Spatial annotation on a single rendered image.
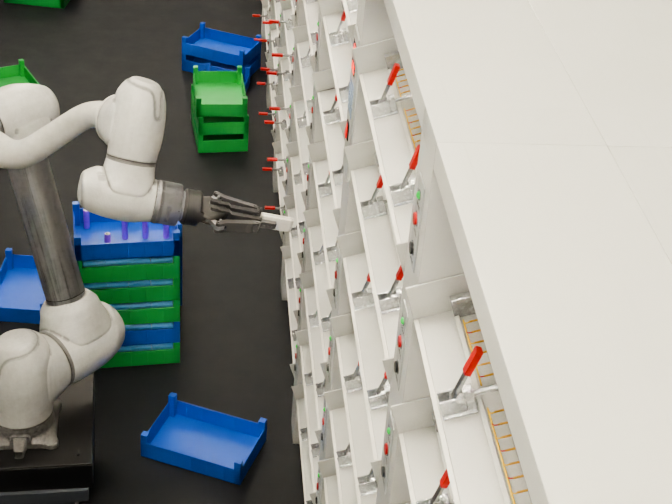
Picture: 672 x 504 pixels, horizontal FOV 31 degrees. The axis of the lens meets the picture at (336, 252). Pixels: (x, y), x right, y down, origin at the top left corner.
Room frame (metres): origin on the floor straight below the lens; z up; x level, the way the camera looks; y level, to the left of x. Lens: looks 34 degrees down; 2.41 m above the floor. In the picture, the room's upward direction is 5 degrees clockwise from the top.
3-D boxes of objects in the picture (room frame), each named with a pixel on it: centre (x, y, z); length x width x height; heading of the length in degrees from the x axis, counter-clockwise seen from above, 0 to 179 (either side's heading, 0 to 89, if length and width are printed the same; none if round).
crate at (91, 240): (3.00, 0.62, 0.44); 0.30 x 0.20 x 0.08; 104
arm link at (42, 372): (2.31, 0.75, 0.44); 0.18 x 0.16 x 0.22; 144
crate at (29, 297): (3.23, 1.00, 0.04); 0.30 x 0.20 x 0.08; 1
